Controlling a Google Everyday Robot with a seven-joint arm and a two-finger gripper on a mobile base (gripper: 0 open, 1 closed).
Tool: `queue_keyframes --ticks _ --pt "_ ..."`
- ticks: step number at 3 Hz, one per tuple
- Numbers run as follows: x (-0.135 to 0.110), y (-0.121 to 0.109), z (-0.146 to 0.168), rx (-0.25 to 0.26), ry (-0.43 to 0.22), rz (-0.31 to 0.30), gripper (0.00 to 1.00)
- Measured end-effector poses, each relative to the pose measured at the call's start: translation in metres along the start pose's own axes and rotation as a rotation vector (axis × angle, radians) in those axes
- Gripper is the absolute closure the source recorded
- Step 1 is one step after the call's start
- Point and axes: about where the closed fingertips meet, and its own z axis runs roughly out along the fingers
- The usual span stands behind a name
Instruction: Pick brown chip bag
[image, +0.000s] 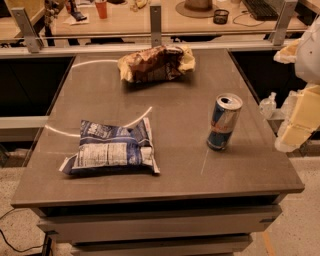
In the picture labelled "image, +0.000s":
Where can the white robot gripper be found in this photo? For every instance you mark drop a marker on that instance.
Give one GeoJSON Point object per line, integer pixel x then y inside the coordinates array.
{"type": "Point", "coordinates": [309, 56]}

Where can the brown chip bag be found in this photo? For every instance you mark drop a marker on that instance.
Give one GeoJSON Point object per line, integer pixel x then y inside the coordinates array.
{"type": "Point", "coordinates": [161, 63]}

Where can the blue chip bag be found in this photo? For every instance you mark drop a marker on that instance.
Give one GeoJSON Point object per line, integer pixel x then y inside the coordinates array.
{"type": "Point", "coordinates": [104, 148]}

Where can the clear sanitizer bottle right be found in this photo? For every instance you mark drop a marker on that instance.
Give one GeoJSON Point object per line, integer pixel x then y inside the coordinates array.
{"type": "Point", "coordinates": [289, 104]}

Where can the clear sanitizer bottle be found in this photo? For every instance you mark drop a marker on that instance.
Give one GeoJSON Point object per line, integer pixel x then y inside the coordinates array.
{"type": "Point", "coordinates": [268, 105]}
{"type": "Point", "coordinates": [289, 104]}

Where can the clear sanitizer bottle left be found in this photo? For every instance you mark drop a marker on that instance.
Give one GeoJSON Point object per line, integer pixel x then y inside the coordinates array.
{"type": "Point", "coordinates": [268, 105]}

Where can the blue silver energy drink can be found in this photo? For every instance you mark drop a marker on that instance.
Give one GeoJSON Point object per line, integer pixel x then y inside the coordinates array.
{"type": "Point", "coordinates": [224, 118]}

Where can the black computer keyboard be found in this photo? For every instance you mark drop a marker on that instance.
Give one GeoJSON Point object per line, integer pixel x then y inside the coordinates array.
{"type": "Point", "coordinates": [264, 10]}

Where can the black mesh pen cup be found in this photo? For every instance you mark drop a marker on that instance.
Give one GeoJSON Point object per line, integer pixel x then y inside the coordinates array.
{"type": "Point", "coordinates": [220, 16]}

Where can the tan brimmed hat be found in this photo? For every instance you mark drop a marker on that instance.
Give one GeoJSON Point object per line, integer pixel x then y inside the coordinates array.
{"type": "Point", "coordinates": [196, 8]}

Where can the orange plastic cup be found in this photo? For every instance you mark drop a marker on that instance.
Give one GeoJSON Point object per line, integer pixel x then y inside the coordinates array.
{"type": "Point", "coordinates": [101, 6]}

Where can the metal railing with posts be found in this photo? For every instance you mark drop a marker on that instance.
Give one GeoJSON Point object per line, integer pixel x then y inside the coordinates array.
{"type": "Point", "coordinates": [159, 20]}

